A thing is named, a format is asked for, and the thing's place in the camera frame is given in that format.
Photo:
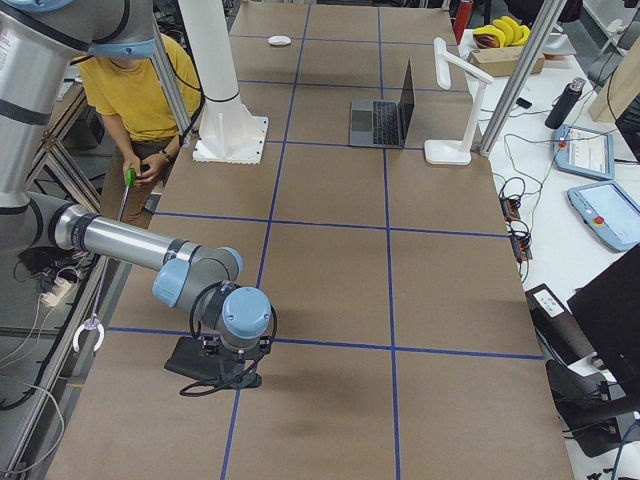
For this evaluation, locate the person in yellow shirt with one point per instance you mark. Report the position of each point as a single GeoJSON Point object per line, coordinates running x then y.
{"type": "Point", "coordinates": [129, 98]}

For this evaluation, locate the black office chair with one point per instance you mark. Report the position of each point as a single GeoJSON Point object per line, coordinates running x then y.
{"type": "Point", "coordinates": [596, 411]}

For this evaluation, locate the aluminium frame post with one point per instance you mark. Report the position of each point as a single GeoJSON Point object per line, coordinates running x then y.
{"type": "Point", "coordinates": [547, 17]}

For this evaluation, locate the black monitor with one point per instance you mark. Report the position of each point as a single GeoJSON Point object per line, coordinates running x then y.
{"type": "Point", "coordinates": [607, 311]}

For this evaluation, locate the blue teach pendant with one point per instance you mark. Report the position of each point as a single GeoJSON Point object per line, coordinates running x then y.
{"type": "Point", "coordinates": [584, 152]}
{"type": "Point", "coordinates": [609, 211]}

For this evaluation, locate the blue teach pendant far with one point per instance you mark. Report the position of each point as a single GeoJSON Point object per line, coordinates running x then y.
{"type": "Point", "coordinates": [584, 152]}

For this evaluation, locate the black mouse pad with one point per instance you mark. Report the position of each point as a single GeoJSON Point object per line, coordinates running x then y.
{"type": "Point", "coordinates": [189, 359]}

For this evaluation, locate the white power strip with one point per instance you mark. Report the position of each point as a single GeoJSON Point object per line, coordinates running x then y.
{"type": "Point", "coordinates": [57, 292]}

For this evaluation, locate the blue teach pendant near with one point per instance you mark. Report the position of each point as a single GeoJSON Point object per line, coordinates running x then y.
{"type": "Point", "coordinates": [609, 211]}

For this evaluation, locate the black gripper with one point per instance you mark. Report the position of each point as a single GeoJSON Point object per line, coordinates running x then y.
{"type": "Point", "coordinates": [239, 369]}

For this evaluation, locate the black water bottle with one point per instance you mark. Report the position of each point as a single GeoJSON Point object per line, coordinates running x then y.
{"type": "Point", "coordinates": [565, 103]}

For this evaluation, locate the grey laptop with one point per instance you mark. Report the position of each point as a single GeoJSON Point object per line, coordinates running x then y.
{"type": "Point", "coordinates": [381, 123]}

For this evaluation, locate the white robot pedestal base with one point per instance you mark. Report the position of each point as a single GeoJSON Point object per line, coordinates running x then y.
{"type": "Point", "coordinates": [228, 132]}

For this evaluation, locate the yellow bananas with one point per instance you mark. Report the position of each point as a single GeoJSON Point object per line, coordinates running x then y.
{"type": "Point", "coordinates": [502, 32]}

